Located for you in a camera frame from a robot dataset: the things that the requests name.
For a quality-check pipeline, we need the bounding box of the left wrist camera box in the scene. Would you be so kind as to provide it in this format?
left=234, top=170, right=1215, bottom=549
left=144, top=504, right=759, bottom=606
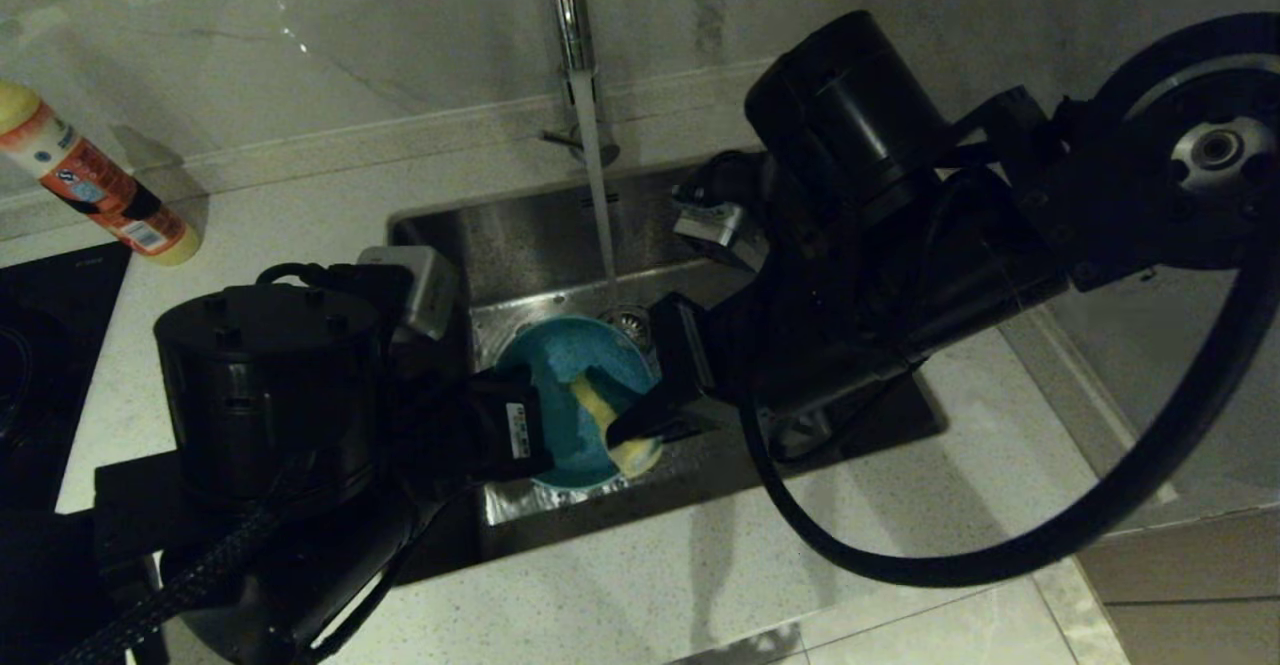
left=358, top=245, right=461, bottom=341

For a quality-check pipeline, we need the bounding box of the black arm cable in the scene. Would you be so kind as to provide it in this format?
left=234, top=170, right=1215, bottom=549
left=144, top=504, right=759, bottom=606
left=740, top=235, right=1280, bottom=588
left=50, top=263, right=471, bottom=665

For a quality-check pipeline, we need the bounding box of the black induction cooktop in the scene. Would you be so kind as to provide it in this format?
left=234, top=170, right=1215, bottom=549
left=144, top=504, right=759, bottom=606
left=0, top=243, right=131, bottom=516

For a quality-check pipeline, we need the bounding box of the chrome faucet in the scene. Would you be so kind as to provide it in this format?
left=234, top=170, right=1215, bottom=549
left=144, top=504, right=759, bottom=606
left=540, top=0, right=621, bottom=171

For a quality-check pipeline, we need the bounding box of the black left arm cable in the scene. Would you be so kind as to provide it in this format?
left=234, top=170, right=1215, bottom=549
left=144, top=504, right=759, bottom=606
left=50, top=263, right=471, bottom=665

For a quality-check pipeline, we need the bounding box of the light wooden cabinet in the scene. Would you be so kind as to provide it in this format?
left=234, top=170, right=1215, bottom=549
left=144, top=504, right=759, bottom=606
left=1070, top=510, right=1280, bottom=665

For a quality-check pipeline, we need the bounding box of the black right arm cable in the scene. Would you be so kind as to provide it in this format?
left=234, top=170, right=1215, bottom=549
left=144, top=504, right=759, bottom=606
left=740, top=235, right=1280, bottom=588

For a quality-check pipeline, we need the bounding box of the running water stream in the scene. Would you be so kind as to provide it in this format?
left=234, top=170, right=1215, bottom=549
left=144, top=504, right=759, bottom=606
left=570, top=73, right=623, bottom=291

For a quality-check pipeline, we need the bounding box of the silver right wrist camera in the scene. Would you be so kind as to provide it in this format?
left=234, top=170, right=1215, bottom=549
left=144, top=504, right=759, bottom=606
left=672, top=200, right=771, bottom=271

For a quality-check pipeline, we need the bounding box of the green and yellow sponge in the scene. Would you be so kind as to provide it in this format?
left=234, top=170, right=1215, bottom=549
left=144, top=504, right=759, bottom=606
left=570, top=370, right=663, bottom=478

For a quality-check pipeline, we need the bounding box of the metal sink drain strainer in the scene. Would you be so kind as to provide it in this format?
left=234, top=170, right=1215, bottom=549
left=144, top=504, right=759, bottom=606
left=612, top=307, right=656, bottom=346

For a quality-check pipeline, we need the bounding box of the stainless steel sink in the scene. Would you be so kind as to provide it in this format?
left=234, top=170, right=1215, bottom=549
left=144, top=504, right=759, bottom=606
left=387, top=160, right=946, bottom=586

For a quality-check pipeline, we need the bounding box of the blue plastic bowl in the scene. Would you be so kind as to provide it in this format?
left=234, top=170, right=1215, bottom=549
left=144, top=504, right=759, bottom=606
left=495, top=315, right=666, bottom=491

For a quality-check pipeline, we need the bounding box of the orange label detergent bottle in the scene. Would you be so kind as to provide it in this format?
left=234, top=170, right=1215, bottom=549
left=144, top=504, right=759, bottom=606
left=0, top=80, right=201, bottom=266

